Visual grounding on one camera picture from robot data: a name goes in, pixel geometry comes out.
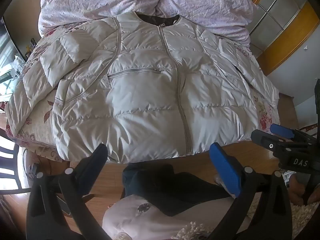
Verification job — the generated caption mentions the dark wooden chair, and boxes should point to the dark wooden chair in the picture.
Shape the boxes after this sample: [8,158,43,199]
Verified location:
[0,135,33,195]

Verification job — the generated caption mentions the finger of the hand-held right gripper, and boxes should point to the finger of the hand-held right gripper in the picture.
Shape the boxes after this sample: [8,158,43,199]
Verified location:
[251,129,296,153]
[270,123,317,143]

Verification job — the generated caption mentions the window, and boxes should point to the window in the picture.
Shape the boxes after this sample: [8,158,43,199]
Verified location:
[0,17,25,93]

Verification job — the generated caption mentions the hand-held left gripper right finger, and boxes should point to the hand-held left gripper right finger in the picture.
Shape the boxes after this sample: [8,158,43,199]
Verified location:
[209,142,293,240]

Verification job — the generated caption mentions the white puffer jacket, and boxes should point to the white puffer jacket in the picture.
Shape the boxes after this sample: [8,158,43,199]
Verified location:
[5,12,280,164]

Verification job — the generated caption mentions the floral bedsheet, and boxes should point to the floral bedsheet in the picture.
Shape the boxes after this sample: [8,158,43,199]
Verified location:
[5,21,280,162]

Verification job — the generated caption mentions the clear plastic wrap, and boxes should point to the clear plastic wrap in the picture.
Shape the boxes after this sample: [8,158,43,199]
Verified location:
[10,57,23,78]

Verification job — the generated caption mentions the wooden wardrobe with glass doors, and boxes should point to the wooden wardrobe with glass doors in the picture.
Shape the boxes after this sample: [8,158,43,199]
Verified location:
[222,0,320,77]

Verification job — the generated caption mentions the person's right hand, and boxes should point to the person's right hand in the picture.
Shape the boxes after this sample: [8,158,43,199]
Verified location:
[289,174,320,205]

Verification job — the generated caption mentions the person's dark pants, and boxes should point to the person's dark pants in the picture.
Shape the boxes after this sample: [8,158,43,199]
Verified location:
[121,164,235,217]

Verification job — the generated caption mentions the black cable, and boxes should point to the black cable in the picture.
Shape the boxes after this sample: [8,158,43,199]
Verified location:
[22,147,38,180]

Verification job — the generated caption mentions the small dark yellow object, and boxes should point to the small dark yellow object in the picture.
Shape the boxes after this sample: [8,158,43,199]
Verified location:
[25,39,38,58]

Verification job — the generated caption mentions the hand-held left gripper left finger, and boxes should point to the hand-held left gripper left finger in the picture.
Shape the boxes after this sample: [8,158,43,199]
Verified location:
[26,143,118,240]

